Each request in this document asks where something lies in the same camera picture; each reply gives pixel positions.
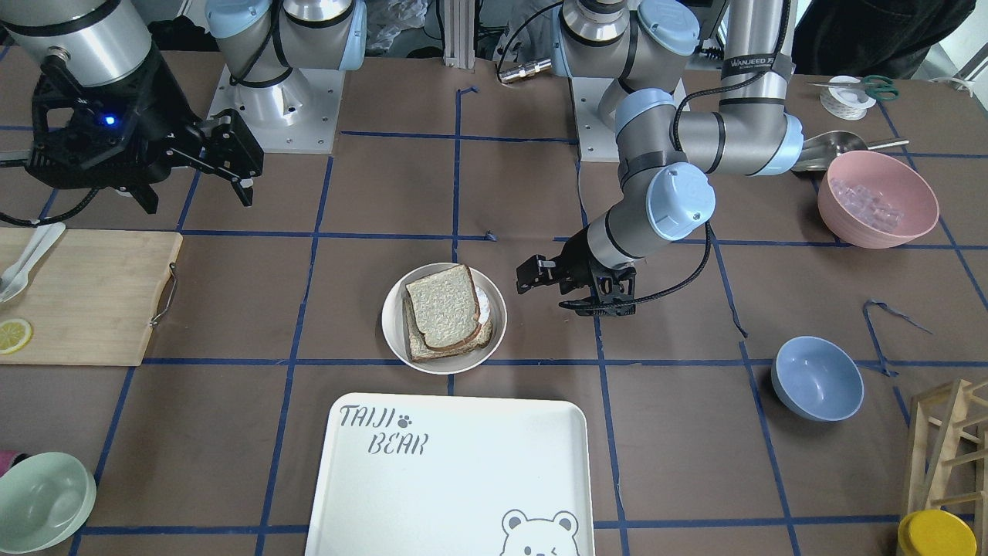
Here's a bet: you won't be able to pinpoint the white plastic fork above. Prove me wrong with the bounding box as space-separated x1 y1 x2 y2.
1 222 66 303

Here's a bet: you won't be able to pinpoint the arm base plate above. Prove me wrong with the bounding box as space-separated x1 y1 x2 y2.
570 76 688 164
208 67 347 155

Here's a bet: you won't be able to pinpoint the pink bowl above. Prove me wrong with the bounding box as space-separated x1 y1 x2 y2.
817 151 941 249

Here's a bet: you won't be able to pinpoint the blue bowl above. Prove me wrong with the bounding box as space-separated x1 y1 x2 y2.
770 337 865 422

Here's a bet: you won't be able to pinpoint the green bowl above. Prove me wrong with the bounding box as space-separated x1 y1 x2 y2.
1 452 96 554

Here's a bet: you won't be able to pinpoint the fried egg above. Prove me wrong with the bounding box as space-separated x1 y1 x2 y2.
474 286 491 325

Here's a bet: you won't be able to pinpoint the wooden dish rack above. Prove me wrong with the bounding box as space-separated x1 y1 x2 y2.
903 379 987 543

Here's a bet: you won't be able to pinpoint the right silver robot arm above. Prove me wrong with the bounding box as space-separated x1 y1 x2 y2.
2 1 367 228

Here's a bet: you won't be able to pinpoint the bread slice on plate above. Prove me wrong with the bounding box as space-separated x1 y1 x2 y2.
403 298 493 362

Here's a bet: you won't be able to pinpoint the lemon half slice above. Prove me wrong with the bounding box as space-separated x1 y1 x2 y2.
1 317 34 355

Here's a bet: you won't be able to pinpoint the tape roll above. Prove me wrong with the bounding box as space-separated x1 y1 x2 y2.
819 75 878 122

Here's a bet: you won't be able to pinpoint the yellow cup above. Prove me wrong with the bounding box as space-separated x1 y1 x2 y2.
897 509 978 555

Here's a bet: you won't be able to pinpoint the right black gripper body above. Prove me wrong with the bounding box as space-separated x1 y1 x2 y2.
27 47 264 195

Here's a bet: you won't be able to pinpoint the cream bear tray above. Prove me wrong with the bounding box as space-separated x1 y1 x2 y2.
306 393 595 555

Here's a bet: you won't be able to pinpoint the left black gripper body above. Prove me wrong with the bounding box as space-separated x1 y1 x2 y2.
516 236 637 317

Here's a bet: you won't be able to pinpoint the metal scoop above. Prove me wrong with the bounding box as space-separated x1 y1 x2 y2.
791 131 910 173

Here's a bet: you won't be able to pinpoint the bread slice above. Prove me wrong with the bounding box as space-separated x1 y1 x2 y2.
403 298 493 362
404 264 480 351

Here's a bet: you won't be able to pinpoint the cream round plate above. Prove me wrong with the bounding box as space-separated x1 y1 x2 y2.
381 263 507 375

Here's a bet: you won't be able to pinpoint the aluminium frame post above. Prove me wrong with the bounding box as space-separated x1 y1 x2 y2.
437 0 477 73

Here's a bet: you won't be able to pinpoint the wooden cutting board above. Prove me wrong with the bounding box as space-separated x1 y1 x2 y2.
2 229 182 367

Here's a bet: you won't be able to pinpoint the green scissors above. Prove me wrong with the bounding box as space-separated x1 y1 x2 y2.
808 75 900 102

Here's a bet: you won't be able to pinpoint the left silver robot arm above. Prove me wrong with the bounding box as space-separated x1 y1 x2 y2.
516 1 804 316

